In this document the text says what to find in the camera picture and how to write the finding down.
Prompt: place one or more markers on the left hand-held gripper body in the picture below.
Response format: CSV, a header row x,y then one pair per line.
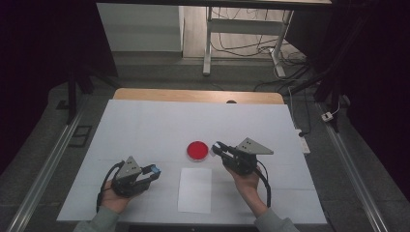
x,y
129,180

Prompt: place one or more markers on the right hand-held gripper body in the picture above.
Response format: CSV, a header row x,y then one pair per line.
x,y
241,161

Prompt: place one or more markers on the white stamp body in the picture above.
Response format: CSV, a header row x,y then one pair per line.
x,y
216,147

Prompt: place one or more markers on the red ink pad dish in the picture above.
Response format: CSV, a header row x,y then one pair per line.
x,y
197,150

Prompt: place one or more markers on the person's right hand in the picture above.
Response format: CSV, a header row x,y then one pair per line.
x,y
248,185

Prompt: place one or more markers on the person's left hand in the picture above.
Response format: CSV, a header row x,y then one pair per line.
x,y
114,202

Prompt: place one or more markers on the white table cover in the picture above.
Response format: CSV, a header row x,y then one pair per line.
x,y
145,129

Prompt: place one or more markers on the white paper sheet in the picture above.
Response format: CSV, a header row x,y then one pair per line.
x,y
195,190

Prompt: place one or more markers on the wooden table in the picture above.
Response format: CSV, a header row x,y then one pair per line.
x,y
193,95

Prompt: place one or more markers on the white power strip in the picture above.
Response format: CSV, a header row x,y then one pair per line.
x,y
304,145

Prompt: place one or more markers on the small white adapter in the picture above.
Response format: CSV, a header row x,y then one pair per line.
x,y
327,116

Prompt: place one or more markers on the black metal stand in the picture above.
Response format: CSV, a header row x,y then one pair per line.
x,y
333,96
71,96

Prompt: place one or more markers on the white cabinet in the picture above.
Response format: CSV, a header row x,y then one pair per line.
x,y
141,29

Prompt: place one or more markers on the black curtain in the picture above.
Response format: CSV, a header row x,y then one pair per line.
x,y
32,64
380,80

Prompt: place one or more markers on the aluminium rail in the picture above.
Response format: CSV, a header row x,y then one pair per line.
x,y
42,180
354,180

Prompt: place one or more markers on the white frame desk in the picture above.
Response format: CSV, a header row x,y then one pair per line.
x,y
245,26

